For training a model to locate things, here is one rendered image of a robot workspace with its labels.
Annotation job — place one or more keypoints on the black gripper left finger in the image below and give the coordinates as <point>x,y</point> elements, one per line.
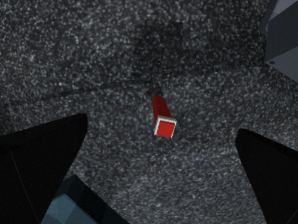
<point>33,162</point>

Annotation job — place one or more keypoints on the dark grey sloped panel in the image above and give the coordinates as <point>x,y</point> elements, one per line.
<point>280,25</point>

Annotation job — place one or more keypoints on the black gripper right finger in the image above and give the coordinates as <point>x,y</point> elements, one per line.
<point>272,170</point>

